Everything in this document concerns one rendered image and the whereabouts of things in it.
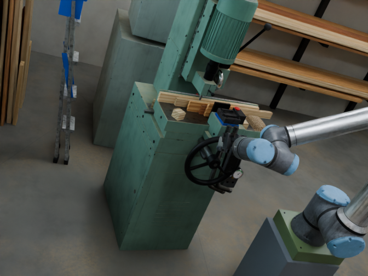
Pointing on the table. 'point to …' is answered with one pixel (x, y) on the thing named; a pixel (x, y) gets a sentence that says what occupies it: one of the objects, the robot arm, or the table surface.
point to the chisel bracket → (203, 84)
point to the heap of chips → (256, 122)
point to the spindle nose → (211, 70)
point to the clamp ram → (219, 106)
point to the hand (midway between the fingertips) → (219, 148)
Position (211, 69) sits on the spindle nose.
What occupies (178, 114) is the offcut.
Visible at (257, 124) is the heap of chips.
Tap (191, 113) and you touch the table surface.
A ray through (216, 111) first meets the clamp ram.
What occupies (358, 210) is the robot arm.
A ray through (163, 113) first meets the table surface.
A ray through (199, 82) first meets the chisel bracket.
